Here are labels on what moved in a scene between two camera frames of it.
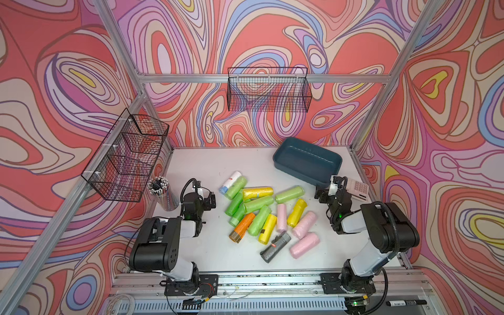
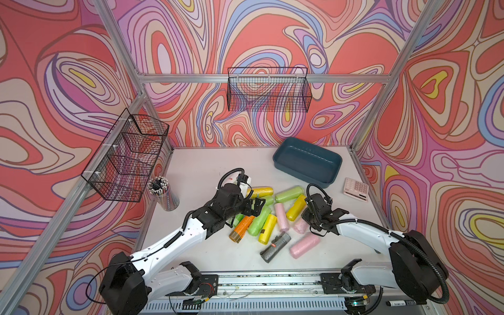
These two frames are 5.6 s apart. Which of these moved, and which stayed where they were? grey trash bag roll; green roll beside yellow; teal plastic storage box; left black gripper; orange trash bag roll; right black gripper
Moved: right black gripper; left black gripper
Stayed: teal plastic storage box; grey trash bag roll; orange trash bag roll; green roll beside yellow
